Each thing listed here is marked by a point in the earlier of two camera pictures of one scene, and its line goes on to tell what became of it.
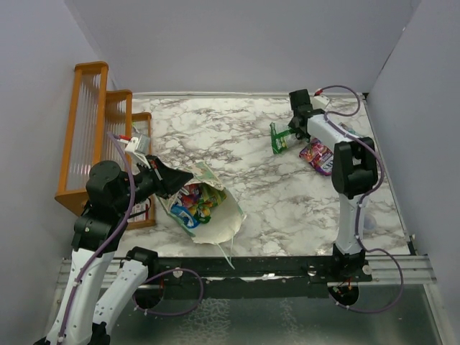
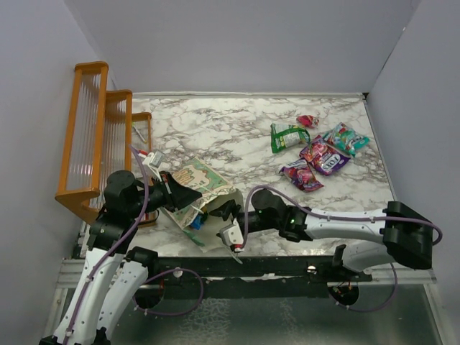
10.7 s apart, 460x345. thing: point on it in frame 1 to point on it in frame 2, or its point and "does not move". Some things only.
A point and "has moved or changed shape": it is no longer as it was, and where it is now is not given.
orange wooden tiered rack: (93, 112) does not move
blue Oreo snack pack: (184, 213) to (198, 222)
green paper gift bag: (204, 208) has moved or changed shape
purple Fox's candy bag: (318, 155) does not move
